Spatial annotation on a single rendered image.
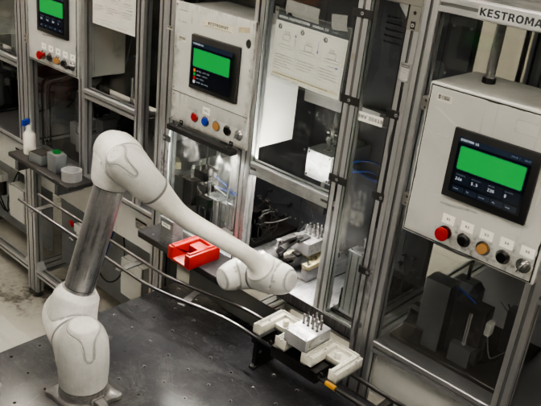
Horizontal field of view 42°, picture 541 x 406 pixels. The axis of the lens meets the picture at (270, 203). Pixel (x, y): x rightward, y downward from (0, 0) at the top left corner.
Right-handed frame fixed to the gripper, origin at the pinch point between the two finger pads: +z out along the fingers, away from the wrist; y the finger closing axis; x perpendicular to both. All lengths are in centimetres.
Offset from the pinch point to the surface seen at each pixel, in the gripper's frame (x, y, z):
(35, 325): 147, -103, -31
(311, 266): -6.5, -5.9, -1.1
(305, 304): -15.5, -13.3, -13.5
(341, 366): -45, -14, -30
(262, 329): -13.4, -15.8, -33.6
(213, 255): 26.3, -9.7, -20.0
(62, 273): 185, -104, 10
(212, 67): 38, 61, -15
